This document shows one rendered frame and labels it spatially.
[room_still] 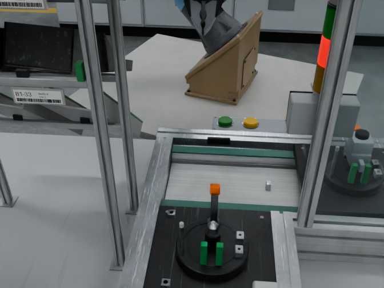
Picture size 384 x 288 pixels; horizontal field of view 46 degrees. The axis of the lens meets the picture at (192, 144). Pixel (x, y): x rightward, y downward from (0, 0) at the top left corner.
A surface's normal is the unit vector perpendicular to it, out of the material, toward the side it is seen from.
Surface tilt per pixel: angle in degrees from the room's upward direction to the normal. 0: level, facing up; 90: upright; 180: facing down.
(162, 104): 0
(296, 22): 90
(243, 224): 0
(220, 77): 90
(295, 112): 90
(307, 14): 90
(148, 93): 0
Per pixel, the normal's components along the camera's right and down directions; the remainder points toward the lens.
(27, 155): 0.00, -0.81
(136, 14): -0.11, 0.58
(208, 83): -0.39, 0.54
